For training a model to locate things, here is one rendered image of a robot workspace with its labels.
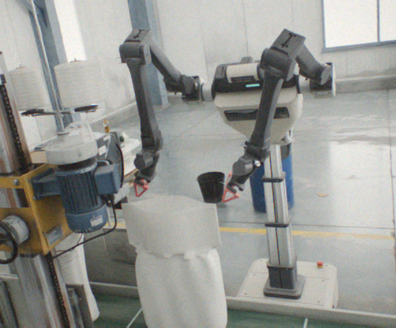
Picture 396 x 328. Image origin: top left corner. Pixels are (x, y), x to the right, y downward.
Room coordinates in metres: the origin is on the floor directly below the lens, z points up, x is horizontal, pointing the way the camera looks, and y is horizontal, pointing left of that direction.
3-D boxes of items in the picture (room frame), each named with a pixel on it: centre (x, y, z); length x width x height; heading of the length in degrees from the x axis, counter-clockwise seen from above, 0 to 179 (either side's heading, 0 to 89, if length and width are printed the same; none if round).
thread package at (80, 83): (1.70, 0.39, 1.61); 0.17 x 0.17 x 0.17
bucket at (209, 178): (4.29, -0.11, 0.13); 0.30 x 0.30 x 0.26
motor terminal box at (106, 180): (1.56, 0.34, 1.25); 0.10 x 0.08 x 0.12; 1
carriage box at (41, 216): (1.68, 0.65, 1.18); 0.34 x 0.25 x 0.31; 156
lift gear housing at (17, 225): (1.50, 0.71, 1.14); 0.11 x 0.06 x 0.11; 66
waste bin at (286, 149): (3.94, -0.67, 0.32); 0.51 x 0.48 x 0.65; 156
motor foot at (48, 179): (1.56, 0.53, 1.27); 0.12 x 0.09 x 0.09; 156
